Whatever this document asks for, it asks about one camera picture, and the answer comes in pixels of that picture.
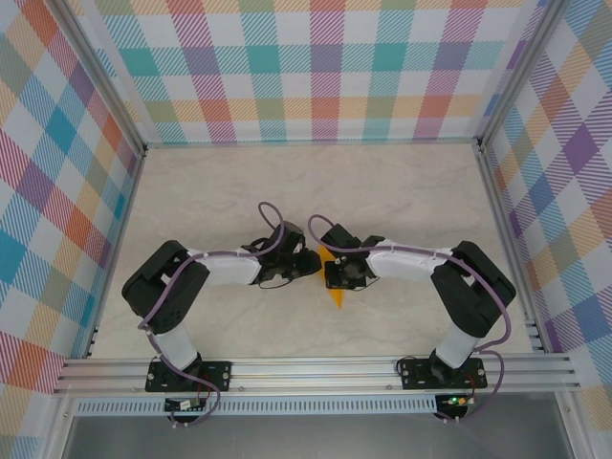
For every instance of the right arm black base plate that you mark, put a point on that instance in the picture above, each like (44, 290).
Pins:
(413, 375)

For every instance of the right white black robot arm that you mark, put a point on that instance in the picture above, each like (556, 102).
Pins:
(459, 296)

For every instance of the small circuit board green light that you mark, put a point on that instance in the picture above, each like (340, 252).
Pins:
(456, 401)

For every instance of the wide aluminium mounting rail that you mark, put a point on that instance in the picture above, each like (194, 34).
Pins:
(311, 375)

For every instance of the small black circuit board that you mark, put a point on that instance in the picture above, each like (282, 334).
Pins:
(184, 406)

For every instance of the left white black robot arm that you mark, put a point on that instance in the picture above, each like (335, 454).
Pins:
(184, 306)

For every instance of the yellow-orange cloth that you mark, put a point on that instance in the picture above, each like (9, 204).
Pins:
(337, 297)

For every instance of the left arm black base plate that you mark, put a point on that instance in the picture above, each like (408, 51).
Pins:
(217, 375)

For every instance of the grey metal panel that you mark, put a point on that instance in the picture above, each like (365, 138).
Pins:
(311, 437)

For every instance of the aluminium table edge rail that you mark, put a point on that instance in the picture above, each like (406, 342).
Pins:
(125, 210)
(498, 201)

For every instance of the aluminium frame post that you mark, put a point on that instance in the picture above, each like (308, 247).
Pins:
(101, 72)
(521, 72)

